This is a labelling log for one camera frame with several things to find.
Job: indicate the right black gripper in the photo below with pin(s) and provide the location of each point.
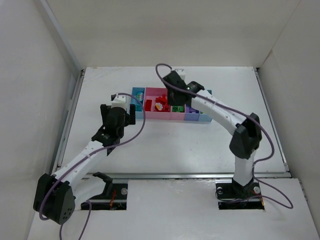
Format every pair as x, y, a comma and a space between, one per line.
173, 99

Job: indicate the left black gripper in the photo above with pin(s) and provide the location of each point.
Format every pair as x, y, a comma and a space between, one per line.
132, 113

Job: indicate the green lego brick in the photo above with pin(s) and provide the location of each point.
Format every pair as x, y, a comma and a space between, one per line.
178, 109

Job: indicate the red flower printed lego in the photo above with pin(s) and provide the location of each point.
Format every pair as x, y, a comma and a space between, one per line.
159, 107

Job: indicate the teal lego brick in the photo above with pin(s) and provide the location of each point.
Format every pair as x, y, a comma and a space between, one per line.
138, 108

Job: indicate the red lego brick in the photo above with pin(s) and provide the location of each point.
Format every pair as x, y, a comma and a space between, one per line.
148, 105

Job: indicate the teal frog printed lego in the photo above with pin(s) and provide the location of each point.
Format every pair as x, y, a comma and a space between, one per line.
140, 96

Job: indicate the purple lego piece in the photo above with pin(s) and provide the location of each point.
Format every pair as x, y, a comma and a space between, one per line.
191, 110

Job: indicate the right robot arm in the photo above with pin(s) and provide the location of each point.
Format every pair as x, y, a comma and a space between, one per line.
246, 135

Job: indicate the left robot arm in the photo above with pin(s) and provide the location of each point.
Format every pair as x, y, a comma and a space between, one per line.
58, 195

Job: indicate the red lego pieces in bin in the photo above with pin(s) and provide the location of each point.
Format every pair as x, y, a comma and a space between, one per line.
163, 99

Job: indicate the small pink bin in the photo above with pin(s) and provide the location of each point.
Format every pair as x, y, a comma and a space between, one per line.
178, 116

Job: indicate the large pink bin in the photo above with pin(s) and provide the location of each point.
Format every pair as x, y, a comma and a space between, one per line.
151, 93

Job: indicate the right light blue bin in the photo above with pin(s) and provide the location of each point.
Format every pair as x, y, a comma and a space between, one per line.
204, 117

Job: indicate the light blue bin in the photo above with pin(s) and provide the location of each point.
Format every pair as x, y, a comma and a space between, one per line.
138, 114
204, 117

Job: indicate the left light blue bin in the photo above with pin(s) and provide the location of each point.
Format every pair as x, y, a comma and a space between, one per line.
138, 114

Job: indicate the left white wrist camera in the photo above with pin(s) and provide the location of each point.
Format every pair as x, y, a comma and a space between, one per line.
119, 101

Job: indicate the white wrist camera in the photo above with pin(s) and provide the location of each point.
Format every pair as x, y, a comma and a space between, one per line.
119, 101
181, 73

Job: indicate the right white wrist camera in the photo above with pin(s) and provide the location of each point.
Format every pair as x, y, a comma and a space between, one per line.
181, 73

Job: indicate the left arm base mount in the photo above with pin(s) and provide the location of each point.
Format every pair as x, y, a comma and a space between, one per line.
102, 193

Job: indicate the metal table rail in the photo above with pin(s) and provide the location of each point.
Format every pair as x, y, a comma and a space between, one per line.
263, 175

